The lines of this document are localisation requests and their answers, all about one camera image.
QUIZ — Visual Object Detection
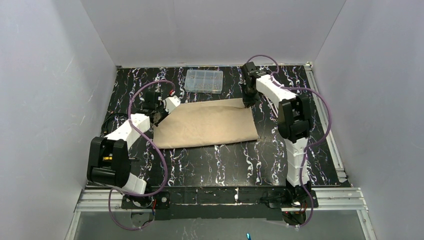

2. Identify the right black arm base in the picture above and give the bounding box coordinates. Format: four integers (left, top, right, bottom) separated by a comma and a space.
259, 187, 319, 210

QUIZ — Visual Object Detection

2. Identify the black coiled cable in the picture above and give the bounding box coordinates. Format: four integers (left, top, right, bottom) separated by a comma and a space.
101, 113, 130, 137

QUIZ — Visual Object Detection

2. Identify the beige cloth napkin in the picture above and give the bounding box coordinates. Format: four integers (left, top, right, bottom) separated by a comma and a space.
153, 98, 259, 149

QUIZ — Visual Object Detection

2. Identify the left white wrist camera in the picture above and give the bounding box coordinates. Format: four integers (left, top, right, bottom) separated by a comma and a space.
163, 96, 181, 114

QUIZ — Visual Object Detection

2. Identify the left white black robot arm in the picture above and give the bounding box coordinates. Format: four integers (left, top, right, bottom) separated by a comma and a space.
86, 91, 181, 197

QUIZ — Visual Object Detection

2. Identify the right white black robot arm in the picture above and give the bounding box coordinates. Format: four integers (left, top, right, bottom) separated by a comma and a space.
241, 61, 313, 187

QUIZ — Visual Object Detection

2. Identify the clear plastic screw box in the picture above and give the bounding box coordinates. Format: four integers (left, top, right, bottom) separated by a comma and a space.
184, 69, 224, 94

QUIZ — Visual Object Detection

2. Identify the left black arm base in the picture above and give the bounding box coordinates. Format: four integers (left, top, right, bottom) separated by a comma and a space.
121, 191, 171, 210

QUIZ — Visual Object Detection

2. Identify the aluminium frame rail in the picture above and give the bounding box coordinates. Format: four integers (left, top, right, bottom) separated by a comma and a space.
75, 187, 369, 212

